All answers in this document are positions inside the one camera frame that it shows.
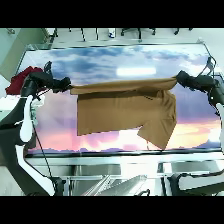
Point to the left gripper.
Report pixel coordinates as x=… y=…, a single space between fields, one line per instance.
x=60 y=84

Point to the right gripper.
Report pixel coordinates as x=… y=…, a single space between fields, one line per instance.
x=186 y=79

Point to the brown T-shirt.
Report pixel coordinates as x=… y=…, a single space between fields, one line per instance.
x=126 y=113

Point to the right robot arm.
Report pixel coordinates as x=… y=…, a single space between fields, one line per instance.
x=213 y=90

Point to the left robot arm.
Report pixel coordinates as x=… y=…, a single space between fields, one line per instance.
x=13 y=140

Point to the red garment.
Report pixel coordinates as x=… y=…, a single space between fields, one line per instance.
x=20 y=81

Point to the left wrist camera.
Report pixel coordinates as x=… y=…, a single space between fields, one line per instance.
x=48 y=67

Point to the silver frame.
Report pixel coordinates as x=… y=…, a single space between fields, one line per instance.
x=133 y=173

